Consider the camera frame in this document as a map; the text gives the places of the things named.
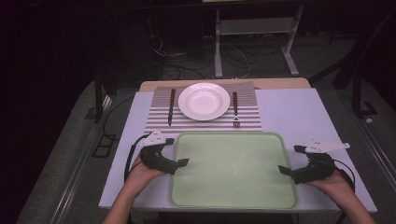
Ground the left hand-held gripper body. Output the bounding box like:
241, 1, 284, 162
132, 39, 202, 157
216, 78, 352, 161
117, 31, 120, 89
138, 129, 178, 175

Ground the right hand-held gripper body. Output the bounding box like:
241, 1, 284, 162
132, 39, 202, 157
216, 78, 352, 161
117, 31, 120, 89
290, 138, 351, 185

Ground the person's left hand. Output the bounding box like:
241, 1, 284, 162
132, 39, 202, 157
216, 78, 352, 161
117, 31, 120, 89
125, 154, 166, 198

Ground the person's right hand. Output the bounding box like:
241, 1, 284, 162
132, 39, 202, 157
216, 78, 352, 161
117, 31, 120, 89
305, 169, 357, 204

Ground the striped placemat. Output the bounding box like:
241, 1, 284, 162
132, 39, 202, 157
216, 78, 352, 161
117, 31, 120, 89
143, 80, 263, 135

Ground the light green tray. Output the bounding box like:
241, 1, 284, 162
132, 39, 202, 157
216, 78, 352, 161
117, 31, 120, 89
168, 132, 299, 210

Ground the white plate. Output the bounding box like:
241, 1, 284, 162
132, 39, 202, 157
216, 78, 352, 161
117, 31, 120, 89
177, 81, 232, 122

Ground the dark metal stand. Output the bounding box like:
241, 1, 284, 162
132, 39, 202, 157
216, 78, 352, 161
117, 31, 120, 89
350, 69, 379, 119
92, 74, 110, 124

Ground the white metal stand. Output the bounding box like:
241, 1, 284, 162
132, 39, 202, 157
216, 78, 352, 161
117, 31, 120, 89
213, 4, 304, 79

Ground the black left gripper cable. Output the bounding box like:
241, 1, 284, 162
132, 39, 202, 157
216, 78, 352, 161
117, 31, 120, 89
123, 133, 151, 184

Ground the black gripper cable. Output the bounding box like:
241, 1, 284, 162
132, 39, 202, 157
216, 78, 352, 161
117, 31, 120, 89
332, 159, 357, 191
123, 133, 151, 184

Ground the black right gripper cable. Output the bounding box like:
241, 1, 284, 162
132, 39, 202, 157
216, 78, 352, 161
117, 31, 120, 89
332, 159, 357, 191

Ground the fork with brown handle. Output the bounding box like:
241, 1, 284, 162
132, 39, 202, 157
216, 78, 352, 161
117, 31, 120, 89
232, 91, 242, 129

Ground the bundle of floor cables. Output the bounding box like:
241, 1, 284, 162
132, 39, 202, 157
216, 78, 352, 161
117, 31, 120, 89
150, 33, 254, 80

